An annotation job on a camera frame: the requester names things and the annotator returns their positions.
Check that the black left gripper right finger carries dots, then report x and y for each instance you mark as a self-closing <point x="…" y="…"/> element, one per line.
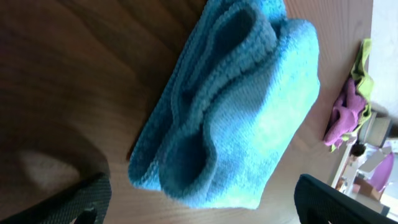
<point x="318" y="203"/>

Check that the crumpled purple cloth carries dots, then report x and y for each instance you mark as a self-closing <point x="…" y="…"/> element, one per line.
<point x="344" y="116"/>

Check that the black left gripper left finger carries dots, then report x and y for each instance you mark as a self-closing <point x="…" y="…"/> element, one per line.
<point x="84" y="202"/>

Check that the crumpled green cloth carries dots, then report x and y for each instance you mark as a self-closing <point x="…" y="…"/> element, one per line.
<point x="364" y="86"/>

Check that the blue microfiber cloth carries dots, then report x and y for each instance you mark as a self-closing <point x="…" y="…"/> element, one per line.
<point x="243" y="84"/>

